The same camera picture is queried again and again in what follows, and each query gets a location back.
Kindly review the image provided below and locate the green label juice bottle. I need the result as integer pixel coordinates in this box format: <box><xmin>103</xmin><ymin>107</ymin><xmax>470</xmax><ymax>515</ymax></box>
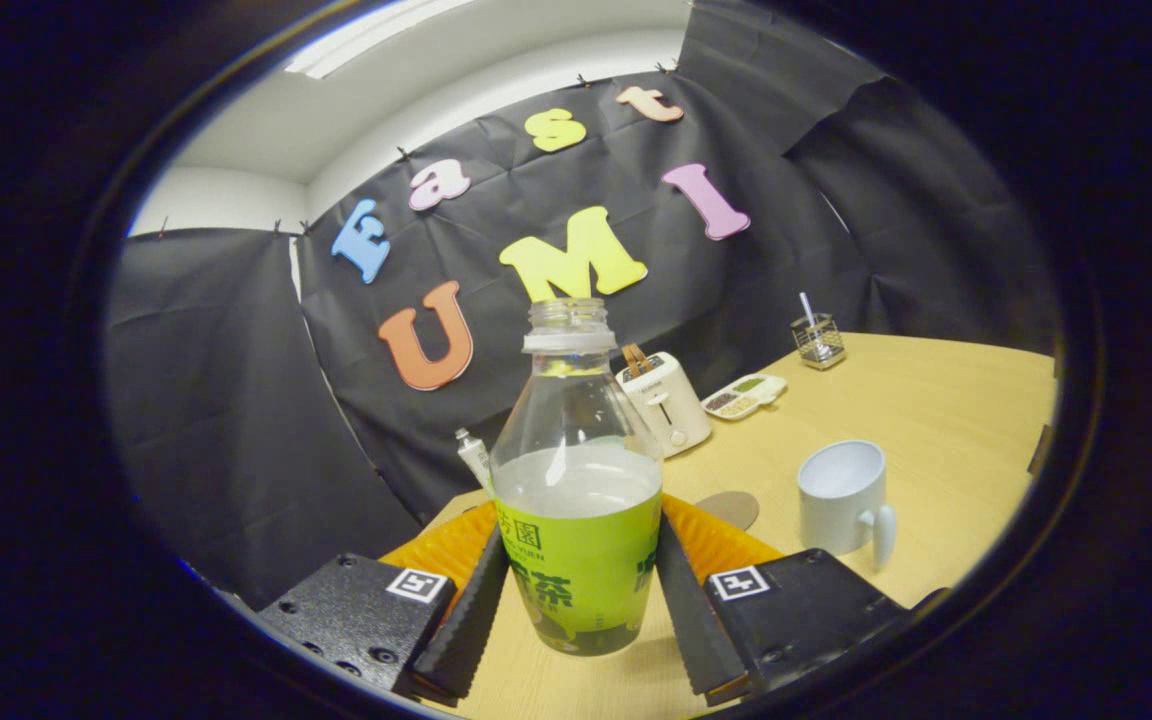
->
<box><xmin>489</xmin><ymin>297</ymin><xmax>665</xmax><ymax>657</ymax></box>

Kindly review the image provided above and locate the pale blue cup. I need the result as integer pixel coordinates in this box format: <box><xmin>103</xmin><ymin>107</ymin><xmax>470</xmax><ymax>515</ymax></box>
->
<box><xmin>797</xmin><ymin>440</ymin><xmax>898</xmax><ymax>571</ymax></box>

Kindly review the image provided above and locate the wooden table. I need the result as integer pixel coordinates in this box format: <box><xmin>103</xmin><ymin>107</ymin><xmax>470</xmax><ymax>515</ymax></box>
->
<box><xmin>421</xmin><ymin>332</ymin><xmax>1057</xmax><ymax>720</ymax></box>

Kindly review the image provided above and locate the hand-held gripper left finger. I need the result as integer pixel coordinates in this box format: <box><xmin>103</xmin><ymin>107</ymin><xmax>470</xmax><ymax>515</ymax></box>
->
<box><xmin>256</xmin><ymin>500</ymin><xmax>512</xmax><ymax>701</ymax></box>

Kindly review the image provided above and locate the white toaster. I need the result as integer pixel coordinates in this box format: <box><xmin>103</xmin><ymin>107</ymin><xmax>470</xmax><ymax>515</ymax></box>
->
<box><xmin>615</xmin><ymin>351</ymin><xmax>713</xmax><ymax>459</ymax></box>

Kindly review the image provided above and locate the white divided grain tray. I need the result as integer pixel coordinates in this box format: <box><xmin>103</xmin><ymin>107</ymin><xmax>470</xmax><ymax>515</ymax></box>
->
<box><xmin>701</xmin><ymin>373</ymin><xmax>789</xmax><ymax>421</ymax></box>

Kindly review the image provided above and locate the round brown coaster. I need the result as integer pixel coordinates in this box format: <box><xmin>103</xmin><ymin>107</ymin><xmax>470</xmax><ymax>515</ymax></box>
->
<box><xmin>693</xmin><ymin>490</ymin><xmax>760</xmax><ymax>532</ymax></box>

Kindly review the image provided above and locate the black backdrop cloth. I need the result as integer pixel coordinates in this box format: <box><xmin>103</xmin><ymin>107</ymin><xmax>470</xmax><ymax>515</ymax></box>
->
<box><xmin>104</xmin><ymin>0</ymin><xmax>1062</xmax><ymax>611</ymax></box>

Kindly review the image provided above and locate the small white green bottle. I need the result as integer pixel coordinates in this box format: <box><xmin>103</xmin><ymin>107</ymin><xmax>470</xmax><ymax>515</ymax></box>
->
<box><xmin>454</xmin><ymin>428</ymin><xmax>494</xmax><ymax>496</ymax></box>

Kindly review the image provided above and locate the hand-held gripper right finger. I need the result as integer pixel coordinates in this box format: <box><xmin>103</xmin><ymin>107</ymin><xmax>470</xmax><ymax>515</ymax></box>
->
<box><xmin>656</xmin><ymin>493</ymin><xmax>912</xmax><ymax>706</ymax></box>

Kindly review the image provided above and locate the long ceiling light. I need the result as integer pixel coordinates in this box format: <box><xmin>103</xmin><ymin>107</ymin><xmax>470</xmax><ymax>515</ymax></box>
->
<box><xmin>284</xmin><ymin>0</ymin><xmax>477</xmax><ymax>79</ymax></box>

